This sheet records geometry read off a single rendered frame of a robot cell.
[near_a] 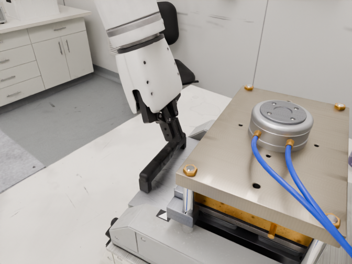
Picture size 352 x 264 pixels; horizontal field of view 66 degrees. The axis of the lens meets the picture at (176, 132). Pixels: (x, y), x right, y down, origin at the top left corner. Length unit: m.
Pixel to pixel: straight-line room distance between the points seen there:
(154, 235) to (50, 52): 2.72
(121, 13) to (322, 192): 0.33
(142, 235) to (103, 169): 0.50
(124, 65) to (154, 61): 0.04
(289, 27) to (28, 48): 2.20
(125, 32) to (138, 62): 0.04
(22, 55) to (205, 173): 2.67
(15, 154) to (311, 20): 1.71
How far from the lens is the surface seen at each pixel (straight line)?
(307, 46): 1.98
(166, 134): 0.47
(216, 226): 0.42
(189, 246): 0.39
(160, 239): 0.40
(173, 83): 0.45
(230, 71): 2.25
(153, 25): 0.40
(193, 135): 0.61
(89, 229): 0.74
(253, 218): 0.37
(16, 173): 0.97
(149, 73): 0.40
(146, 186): 0.48
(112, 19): 0.40
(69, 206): 0.81
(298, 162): 0.37
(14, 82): 2.92
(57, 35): 3.03
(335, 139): 0.43
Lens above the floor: 1.33
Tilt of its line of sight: 35 degrees down
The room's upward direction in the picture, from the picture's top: straight up
